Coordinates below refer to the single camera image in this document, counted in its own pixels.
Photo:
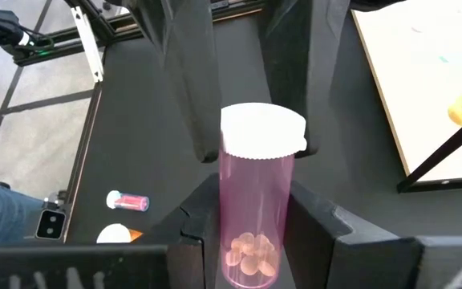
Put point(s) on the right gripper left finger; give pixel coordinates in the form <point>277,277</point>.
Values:
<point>195,241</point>

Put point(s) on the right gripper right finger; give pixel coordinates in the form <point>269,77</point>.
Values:
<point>335,249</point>

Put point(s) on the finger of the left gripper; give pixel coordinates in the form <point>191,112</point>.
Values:
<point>187,60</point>
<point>303,60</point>

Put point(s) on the red medicine bottle white cap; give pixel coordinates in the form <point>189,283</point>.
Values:
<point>130,202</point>

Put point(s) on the light wooden shelf black posts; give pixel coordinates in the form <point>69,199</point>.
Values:
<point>423,100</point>

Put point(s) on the black table mat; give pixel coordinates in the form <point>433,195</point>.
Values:
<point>143,140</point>

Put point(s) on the white bar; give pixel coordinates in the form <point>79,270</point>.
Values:
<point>88,48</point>

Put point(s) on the person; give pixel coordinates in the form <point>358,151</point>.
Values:
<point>2,216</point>

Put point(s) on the black depth camera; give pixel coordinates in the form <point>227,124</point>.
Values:
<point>50,225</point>

